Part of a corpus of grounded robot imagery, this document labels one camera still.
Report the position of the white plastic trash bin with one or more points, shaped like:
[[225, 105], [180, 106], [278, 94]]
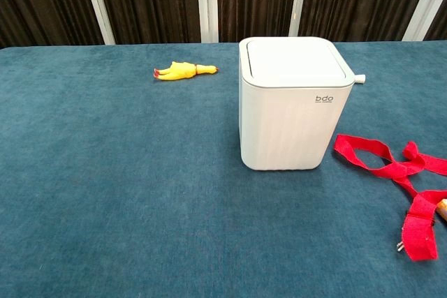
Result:
[[290, 127]]

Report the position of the yellow rubber chicken toy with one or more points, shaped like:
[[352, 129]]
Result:
[[181, 70]]

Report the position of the blue table cloth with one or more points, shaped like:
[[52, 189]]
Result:
[[122, 179]]

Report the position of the dark brown curtain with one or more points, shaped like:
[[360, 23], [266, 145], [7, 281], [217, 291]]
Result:
[[153, 1]]

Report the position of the small metal pin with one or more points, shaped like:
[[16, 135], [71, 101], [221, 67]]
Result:
[[400, 247]]

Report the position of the orange wooden object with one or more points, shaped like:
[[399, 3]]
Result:
[[443, 207]]

